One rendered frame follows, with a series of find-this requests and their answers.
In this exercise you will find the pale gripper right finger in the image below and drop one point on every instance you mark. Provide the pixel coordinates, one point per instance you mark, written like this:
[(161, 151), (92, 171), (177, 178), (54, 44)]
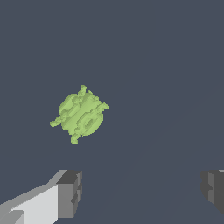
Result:
[(215, 188)]

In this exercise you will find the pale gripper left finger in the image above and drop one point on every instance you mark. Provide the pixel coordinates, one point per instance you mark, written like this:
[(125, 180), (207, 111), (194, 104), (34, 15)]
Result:
[(43, 201)]

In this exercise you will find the green lumpy round object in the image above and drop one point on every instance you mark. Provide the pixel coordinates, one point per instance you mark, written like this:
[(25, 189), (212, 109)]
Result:
[(80, 115)]

